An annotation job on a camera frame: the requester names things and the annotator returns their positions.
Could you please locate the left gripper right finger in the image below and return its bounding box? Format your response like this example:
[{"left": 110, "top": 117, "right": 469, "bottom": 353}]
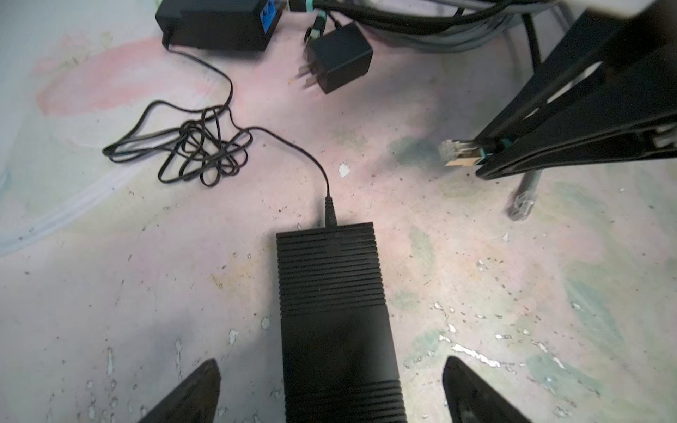
[{"left": 443, "top": 356, "right": 531, "bottom": 423}]

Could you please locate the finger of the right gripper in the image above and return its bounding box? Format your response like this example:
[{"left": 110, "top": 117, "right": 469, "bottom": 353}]
[
  {"left": 480, "top": 1, "right": 676, "bottom": 140},
  {"left": 476, "top": 45, "right": 676, "bottom": 180}
]

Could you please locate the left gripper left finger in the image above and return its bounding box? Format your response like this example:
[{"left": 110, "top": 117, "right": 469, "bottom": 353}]
[{"left": 139, "top": 359, "right": 221, "bottom": 423}]

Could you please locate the long black switch box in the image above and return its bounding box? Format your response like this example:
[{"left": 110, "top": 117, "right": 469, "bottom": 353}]
[{"left": 276, "top": 223, "right": 407, "bottom": 422}]

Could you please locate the small black power adapter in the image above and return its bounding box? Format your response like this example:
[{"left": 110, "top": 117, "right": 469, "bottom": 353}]
[{"left": 294, "top": 23, "right": 374, "bottom": 94}]

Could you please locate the black network switch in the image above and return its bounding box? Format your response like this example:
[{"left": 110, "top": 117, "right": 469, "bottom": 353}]
[{"left": 155, "top": 0, "right": 286, "bottom": 53}]

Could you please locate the black wall plug adapter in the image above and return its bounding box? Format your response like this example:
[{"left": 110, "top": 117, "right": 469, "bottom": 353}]
[{"left": 102, "top": 33, "right": 338, "bottom": 227}]

